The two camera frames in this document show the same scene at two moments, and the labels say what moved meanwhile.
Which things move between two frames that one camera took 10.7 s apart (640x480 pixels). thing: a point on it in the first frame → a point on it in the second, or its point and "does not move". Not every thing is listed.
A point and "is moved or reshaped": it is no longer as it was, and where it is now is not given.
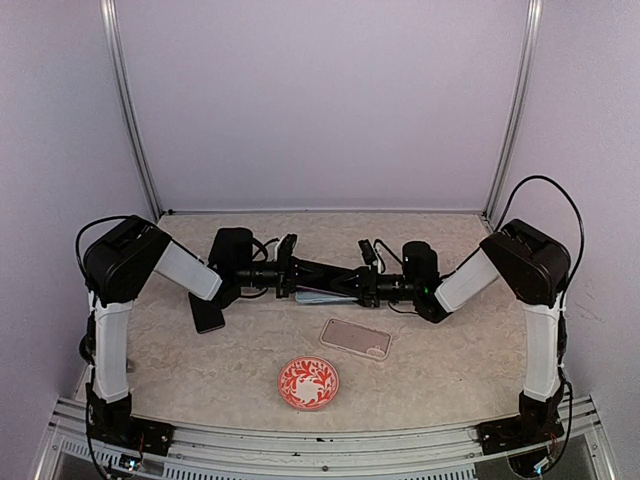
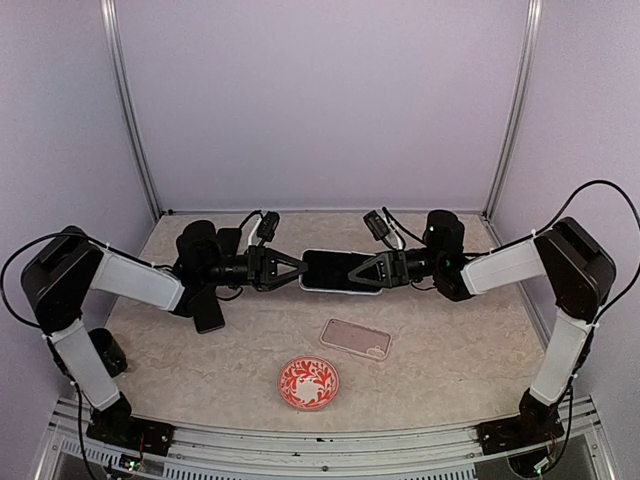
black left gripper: (289, 269) → (263, 267)
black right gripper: (364, 276) → (392, 269)
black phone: (207, 314) does not move
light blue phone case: (303, 297) is moved or reshaped
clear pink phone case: (356, 338) does not move
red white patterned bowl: (308, 382) does not move
